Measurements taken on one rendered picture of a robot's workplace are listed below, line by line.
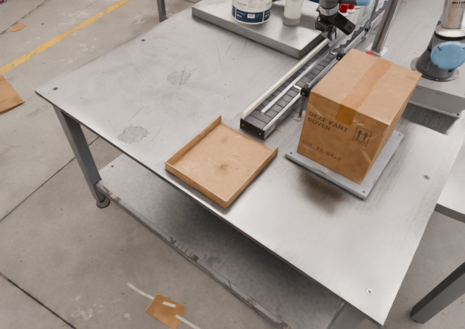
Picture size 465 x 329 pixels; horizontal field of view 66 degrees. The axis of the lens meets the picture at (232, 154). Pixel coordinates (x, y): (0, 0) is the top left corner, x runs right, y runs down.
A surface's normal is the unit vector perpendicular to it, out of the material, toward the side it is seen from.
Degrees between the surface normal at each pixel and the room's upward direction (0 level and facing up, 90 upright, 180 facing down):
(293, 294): 3
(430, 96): 90
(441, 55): 96
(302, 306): 1
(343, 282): 0
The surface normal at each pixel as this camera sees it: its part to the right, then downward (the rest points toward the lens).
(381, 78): 0.03, -0.67
